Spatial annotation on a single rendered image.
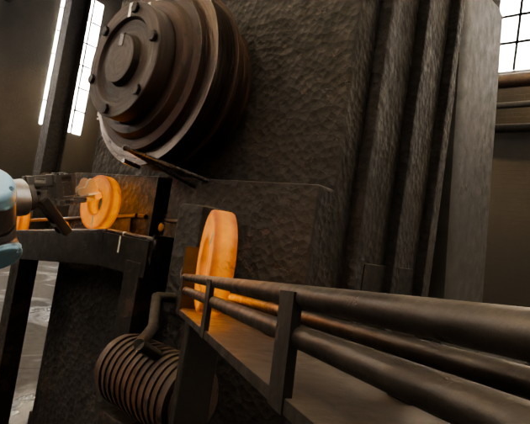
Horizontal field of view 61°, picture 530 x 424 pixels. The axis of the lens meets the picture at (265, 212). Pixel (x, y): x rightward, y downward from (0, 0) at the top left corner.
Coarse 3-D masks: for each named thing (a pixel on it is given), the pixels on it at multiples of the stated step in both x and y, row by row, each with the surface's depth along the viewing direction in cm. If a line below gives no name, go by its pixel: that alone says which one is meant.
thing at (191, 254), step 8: (192, 248) 75; (184, 256) 74; (192, 256) 74; (184, 264) 74; (192, 264) 74; (184, 272) 74; (192, 272) 74; (192, 288) 74; (184, 296) 73; (184, 304) 73; (192, 304) 73
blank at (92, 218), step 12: (96, 180) 126; (108, 180) 123; (108, 192) 122; (120, 192) 124; (84, 204) 128; (96, 204) 129; (108, 204) 121; (84, 216) 127; (96, 216) 123; (108, 216) 121; (96, 228) 123
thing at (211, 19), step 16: (144, 0) 119; (208, 0) 102; (208, 16) 102; (224, 16) 105; (208, 32) 101; (224, 32) 102; (208, 48) 100; (224, 48) 101; (208, 64) 99; (224, 64) 101; (208, 80) 98; (224, 80) 101; (208, 96) 98; (224, 96) 103; (192, 112) 100; (208, 112) 102; (176, 128) 103; (192, 128) 101; (208, 128) 104; (112, 144) 119; (160, 144) 106; (176, 144) 102; (192, 144) 106; (176, 160) 110
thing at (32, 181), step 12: (24, 180) 111; (36, 180) 111; (48, 180) 113; (60, 180) 114; (72, 180) 116; (36, 192) 114; (48, 192) 114; (60, 192) 114; (72, 192) 117; (36, 204) 110; (60, 204) 115; (72, 204) 117
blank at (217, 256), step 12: (216, 216) 64; (228, 216) 65; (204, 228) 72; (216, 228) 62; (228, 228) 62; (204, 240) 70; (216, 240) 61; (228, 240) 61; (204, 252) 70; (216, 252) 60; (228, 252) 61; (204, 264) 70; (216, 264) 60; (228, 264) 60; (216, 276) 60; (228, 276) 60; (204, 288) 62; (216, 312) 64
